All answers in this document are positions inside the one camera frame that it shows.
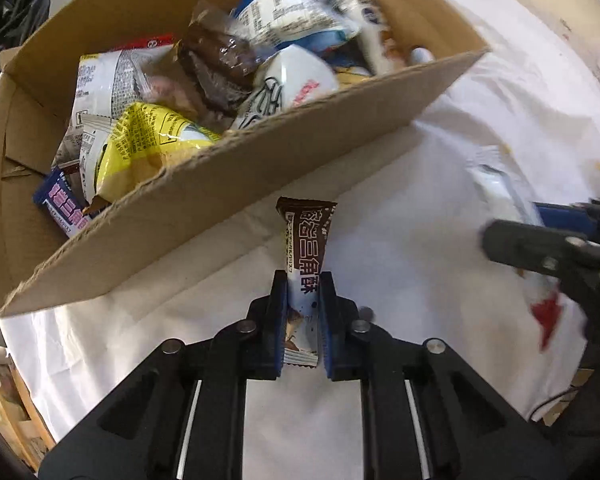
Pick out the white bed sheet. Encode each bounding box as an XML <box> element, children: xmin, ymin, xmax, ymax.
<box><xmin>0</xmin><ymin>0</ymin><xmax>600</xmax><ymax>480</ymax></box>

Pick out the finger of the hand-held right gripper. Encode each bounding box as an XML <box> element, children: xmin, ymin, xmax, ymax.
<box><xmin>481</xmin><ymin>219</ymin><xmax>600</xmax><ymax>306</ymax></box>
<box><xmin>532</xmin><ymin>199</ymin><xmax>600</xmax><ymax>243</ymax></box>

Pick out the large white snack bag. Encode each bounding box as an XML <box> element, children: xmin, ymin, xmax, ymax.
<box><xmin>52</xmin><ymin>34</ymin><xmax>181</xmax><ymax>171</ymax></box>

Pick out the white red snack packet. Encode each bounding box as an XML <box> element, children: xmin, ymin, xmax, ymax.
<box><xmin>467</xmin><ymin>147</ymin><xmax>588</xmax><ymax>353</ymax></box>

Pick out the black cable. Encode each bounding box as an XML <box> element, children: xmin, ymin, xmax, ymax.
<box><xmin>527</xmin><ymin>385</ymin><xmax>586</xmax><ymax>423</ymax></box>

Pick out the white blue snack bag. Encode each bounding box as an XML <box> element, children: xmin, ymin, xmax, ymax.
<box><xmin>230</xmin><ymin>0</ymin><xmax>356</xmax><ymax>56</ymax></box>

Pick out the purple snack bar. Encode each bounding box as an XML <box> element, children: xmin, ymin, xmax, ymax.
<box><xmin>32</xmin><ymin>162</ymin><xmax>106</xmax><ymax>236</ymax></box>

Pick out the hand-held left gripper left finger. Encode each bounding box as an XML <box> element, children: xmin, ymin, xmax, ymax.
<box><xmin>37</xmin><ymin>270</ymin><xmax>288</xmax><ymax>480</ymax></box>

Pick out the yellow snack packet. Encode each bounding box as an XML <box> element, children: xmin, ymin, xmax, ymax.
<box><xmin>94</xmin><ymin>102</ymin><xmax>223</xmax><ymax>201</ymax></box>

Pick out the round white snack packet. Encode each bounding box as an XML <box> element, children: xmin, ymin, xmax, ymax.
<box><xmin>230</xmin><ymin>45</ymin><xmax>341</xmax><ymax>131</ymax></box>

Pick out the brown white snack bar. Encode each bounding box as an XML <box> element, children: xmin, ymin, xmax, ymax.
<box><xmin>276</xmin><ymin>196</ymin><xmax>338</xmax><ymax>368</ymax></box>

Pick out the wooden chair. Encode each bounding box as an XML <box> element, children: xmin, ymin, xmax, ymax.
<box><xmin>0</xmin><ymin>350</ymin><xmax>56</xmax><ymax>466</ymax></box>

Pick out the cardboard box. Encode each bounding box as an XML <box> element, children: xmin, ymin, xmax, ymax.
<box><xmin>0</xmin><ymin>0</ymin><xmax>491</xmax><ymax>318</ymax></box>

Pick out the white brown snack packet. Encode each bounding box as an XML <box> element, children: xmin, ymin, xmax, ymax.
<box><xmin>330</xmin><ymin>0</ymin><xmax>396</xmax><ymax>76</ymax></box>

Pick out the black plastic bag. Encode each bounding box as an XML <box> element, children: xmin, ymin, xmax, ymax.
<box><xmin>0</xmin><ymin>0</ymin><xmax>51</xmax><ymax>76</ymax></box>

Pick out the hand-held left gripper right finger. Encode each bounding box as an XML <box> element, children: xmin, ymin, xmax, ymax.
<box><xmin>317</xmin><ymin>272</ymin><xmax>556</xmax><ymax>480</ymax></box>

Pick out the brown chocolate snack packet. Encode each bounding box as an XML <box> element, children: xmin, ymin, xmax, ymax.
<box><xmin>177</xmin><ymin>0</ymin><xmax>261</xmax><ymax>116</ymax></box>

